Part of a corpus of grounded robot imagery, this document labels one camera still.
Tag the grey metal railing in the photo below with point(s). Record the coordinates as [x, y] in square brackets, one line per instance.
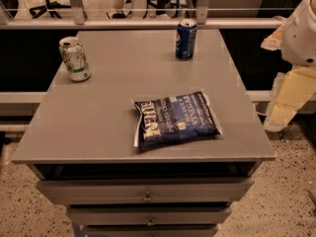
[210, 14]

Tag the black office chair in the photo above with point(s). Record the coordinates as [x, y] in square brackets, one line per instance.
[49, 7]

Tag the grey drawer cabinet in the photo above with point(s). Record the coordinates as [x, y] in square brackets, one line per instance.
[80, 142]

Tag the green white 7up can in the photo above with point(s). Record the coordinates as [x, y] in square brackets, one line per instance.
[74, 58]

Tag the blue Kettle chips bag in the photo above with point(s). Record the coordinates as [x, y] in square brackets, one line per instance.
[175, 119]

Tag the blue Pepsi can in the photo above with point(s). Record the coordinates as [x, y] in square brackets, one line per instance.
[185, 39]

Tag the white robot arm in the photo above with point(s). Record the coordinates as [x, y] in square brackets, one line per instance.
[312, 4]

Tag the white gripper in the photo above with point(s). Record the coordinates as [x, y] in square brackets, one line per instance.
[300, 41]

